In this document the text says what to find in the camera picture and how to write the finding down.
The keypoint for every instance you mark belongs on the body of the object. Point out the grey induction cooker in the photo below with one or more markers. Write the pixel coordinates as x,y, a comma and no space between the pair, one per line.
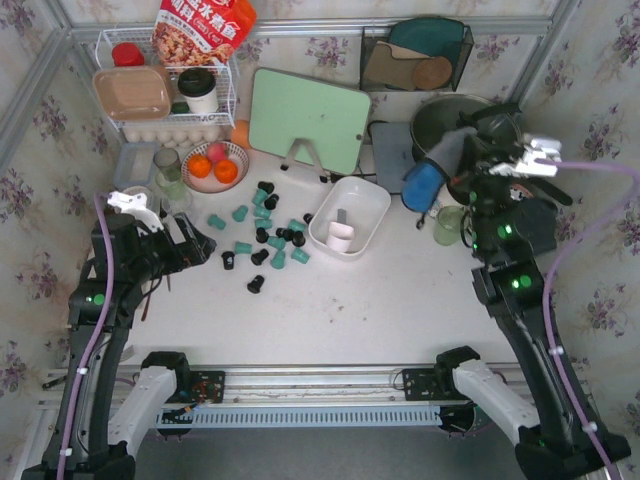
392,153

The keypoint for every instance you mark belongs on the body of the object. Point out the teal capsule front middle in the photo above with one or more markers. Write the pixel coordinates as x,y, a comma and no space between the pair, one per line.
278,261

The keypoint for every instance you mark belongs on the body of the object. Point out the round cork coaster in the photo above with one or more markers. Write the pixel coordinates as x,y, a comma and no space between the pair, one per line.
432,73

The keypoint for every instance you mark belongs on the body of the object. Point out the red snack bag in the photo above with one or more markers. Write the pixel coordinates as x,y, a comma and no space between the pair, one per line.
201,32

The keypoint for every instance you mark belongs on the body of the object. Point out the egg tray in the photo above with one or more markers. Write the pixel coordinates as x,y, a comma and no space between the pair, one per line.
172,137

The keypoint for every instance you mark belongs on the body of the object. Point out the black capsule top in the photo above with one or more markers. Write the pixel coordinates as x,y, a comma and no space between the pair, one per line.
267,187

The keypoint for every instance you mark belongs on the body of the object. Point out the clear drinking glass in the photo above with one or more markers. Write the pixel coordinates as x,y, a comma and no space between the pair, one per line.
177,198

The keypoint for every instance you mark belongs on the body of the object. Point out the green cutting board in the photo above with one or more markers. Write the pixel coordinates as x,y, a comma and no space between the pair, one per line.
286,107

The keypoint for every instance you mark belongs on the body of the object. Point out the teal capsule front right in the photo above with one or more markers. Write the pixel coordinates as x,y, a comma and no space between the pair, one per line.
300,255

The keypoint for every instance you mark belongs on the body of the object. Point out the teal capsule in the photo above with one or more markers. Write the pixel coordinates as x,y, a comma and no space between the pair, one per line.
278,261
243,248
216,222
240,213
277,242
259,197
300,255

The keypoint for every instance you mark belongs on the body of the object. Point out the green glass cup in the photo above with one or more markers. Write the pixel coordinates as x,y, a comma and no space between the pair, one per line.
447,230

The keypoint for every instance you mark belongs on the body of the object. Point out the blue oven mitt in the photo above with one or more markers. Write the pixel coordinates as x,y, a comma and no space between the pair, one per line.
422,185

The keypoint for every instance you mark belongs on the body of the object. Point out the teal capsule upper left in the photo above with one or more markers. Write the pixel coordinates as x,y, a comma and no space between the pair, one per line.
240,213

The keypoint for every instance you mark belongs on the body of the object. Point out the white wire rack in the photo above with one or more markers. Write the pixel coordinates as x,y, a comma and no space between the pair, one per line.
227,79

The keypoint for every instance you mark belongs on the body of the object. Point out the black capsule lone front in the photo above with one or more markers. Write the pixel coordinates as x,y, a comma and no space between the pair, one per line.
256,284

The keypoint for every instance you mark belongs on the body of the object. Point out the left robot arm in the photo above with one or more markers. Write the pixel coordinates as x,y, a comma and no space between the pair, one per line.
89,441

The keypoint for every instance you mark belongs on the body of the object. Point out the teal capsule far left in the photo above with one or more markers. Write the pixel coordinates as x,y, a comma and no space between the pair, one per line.
216,222

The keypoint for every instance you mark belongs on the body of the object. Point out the white plastic storage basket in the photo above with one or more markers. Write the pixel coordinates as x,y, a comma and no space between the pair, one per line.
348,218

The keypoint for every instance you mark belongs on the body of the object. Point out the fruit plate with oranges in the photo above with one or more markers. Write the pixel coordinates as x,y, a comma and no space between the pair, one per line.
214,167

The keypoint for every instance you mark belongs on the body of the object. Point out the red lid jar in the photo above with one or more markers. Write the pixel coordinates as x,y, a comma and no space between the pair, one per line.
127,54

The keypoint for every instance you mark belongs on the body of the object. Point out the black mesh organizer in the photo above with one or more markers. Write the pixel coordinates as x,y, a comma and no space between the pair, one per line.
387,61

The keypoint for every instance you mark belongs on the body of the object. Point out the teal capsule top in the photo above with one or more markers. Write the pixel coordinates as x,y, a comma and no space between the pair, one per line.
259,197

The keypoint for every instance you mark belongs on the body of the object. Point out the beige plastic container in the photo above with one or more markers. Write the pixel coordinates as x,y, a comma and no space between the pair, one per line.
136,94

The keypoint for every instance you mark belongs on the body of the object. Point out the black frying pan with lid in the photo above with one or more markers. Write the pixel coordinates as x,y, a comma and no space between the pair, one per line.
450,125

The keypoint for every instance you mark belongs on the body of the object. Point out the teal capsule left centre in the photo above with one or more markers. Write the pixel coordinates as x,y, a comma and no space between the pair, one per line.
243,248

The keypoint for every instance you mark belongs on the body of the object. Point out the clear container blue lid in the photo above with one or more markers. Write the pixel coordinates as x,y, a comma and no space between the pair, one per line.
135,165

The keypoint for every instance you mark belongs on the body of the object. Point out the white cup black lid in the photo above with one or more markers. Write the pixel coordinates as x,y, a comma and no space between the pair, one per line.
198,86

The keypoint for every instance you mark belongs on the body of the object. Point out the grey microfibre cloth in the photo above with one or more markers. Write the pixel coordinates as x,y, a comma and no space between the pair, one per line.
447,153

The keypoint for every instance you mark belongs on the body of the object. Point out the green tinted glass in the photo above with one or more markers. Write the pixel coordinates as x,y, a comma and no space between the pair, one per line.
167,162

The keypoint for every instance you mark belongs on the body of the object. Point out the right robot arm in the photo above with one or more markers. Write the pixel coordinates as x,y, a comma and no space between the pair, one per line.
513,206

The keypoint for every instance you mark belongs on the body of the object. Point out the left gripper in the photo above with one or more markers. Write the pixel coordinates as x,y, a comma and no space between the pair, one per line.
181,240

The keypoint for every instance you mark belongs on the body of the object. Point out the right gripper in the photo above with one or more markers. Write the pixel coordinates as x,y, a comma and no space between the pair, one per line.
467,148

